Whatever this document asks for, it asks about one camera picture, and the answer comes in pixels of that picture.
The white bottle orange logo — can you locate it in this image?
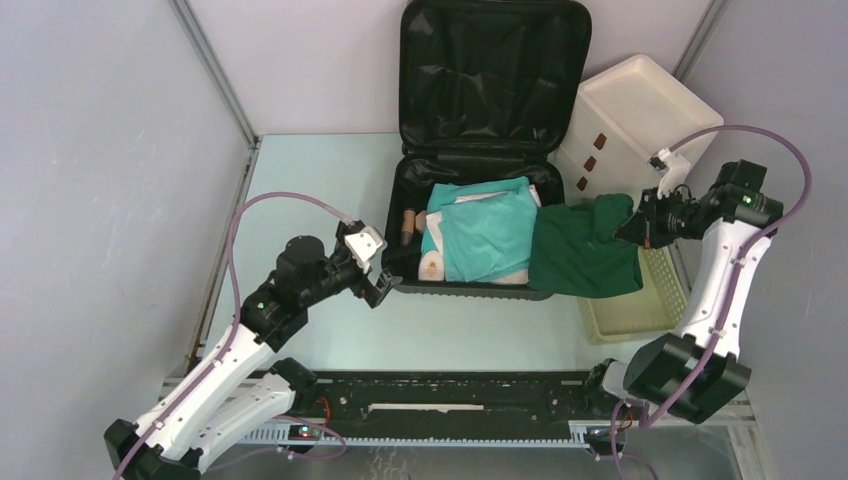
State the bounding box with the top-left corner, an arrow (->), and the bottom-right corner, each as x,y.
418,250 -> 445,282

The white folded garment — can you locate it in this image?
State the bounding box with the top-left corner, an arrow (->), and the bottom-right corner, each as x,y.
420,184 -> 545,287

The pale yellow perforated basket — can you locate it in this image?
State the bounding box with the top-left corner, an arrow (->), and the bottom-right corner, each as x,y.
577,247 -> 687,345

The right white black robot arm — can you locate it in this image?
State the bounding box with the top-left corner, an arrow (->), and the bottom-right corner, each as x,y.
581,160 -> 783,424

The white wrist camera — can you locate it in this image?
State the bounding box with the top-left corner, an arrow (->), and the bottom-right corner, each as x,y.
648,148 -> 692,199
343,225 -> 385,274

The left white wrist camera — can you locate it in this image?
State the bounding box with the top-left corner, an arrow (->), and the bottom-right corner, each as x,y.
343,225 -> 385,274

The teal cloth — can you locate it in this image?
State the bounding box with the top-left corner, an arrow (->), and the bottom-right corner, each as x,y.
423,175 -> 541,285

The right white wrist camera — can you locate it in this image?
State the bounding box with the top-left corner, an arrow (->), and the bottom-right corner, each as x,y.
648,148 -> 692,199

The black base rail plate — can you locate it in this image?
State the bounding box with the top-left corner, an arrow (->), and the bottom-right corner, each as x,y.
264,369 -> 664,446

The dark green cloth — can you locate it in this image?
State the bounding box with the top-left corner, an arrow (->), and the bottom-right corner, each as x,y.
528,194 -> 644,299

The white stacked drawer unit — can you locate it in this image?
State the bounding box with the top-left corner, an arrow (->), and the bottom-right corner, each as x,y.
554,54 -> 724,205

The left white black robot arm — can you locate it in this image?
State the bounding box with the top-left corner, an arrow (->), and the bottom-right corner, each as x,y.
104,221 -> 399,479

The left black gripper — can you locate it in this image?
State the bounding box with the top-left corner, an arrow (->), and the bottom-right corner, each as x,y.
301,225 -> 401,307

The brown cosmetic tube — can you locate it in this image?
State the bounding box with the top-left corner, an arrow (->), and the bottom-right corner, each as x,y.
400,209 -> 417,246

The black ribbed hard-shell suitcase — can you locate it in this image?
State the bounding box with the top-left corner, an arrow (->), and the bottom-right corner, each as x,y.
381,1 -> 593,301

